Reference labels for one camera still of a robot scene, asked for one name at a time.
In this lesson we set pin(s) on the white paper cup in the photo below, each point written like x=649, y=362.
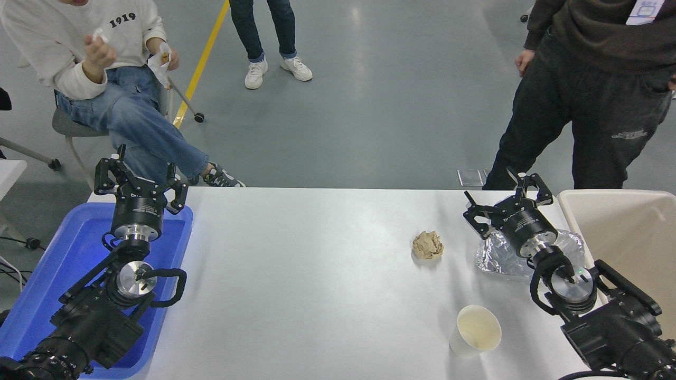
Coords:
x=478, y=330

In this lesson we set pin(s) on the seated person's right hand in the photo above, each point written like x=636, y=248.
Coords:
x=99, y=57

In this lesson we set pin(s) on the standing person in black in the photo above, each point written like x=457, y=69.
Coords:
x=581, y=79

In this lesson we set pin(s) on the white blue name badge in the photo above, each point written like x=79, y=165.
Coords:
x=645, y=10

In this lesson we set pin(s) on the large pale bin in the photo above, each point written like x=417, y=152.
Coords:
x=623, y=227

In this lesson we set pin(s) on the seated person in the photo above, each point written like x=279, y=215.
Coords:
x=127, y=121

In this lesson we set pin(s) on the crumpled tan paper ball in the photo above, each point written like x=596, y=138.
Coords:
x=428, y=245

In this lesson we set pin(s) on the white food wrapper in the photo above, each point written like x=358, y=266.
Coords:
x=158, y=66

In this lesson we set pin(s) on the white chair base with casters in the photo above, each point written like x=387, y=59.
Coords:
x=523, y=18

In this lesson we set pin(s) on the small white side table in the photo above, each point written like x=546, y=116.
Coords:
x=10, y=174

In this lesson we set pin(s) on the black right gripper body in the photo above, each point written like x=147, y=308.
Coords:
x=528, y=227

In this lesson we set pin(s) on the white paper scrap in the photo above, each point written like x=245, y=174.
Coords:
x=100, y=36

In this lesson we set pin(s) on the blue plastic tray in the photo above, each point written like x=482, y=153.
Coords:
x=63, y=253

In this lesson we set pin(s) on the standing person with white shoes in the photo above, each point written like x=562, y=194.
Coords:
x=256, y=31

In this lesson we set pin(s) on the grey chair with casters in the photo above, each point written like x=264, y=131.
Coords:
x=67, y=125

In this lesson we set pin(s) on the grey chair leg with caster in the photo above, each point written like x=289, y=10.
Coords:
x=31, y=154

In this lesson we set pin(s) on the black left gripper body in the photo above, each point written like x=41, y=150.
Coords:
x=138, y=208

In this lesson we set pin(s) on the standing person's hand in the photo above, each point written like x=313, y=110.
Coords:
x=524, y=60

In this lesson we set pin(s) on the seated person's left hand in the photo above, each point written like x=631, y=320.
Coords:
x=170, y=59

